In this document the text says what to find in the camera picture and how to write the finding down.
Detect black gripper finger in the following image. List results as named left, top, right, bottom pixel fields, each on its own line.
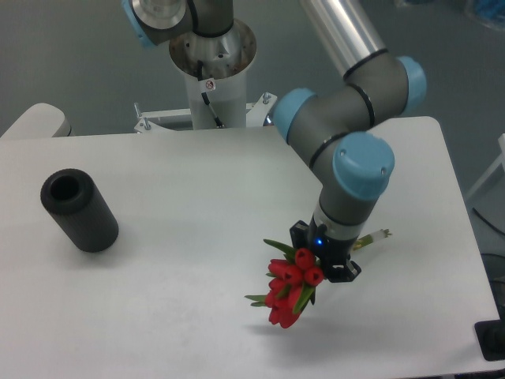
left=322, top=261, right=361, bottom=283

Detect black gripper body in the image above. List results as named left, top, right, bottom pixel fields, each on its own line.
left=290, top=220, right=357, bottom=272

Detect red tulip bouquet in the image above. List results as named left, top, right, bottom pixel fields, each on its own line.
left=244, top=227, right=394, bottom=329

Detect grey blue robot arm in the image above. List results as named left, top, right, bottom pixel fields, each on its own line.
left=122, top=1, right=427, bottom=283

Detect black ribbed cylindrical vase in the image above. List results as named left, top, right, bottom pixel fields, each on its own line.
left=40, top=168, right=119, bottom=253

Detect black device at table edge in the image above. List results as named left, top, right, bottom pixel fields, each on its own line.
left=474, top=320, right=504, bottom=362

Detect blue items in clear bin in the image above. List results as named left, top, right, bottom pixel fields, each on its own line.
left=463, top=0, right=504, bottom=31

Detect white rounded side table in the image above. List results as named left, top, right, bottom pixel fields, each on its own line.
left=1, top=103, right=73, bottom=141

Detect black floor cable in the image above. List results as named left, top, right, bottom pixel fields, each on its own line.
left=472, top=206, right=505, bottom=235

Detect white metal base frame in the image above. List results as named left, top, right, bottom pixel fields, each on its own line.
left=133, top=92, right=278, bottom=133

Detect black cable on pedestal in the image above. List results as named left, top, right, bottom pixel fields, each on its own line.
left=196, top=59, right=226, bottom=129

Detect white frame at right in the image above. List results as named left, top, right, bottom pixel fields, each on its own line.
left=464, top=134, right=504, bottom=203

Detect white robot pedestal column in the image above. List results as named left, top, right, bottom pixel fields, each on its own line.
left=169, top=19, right=256, bottom=129

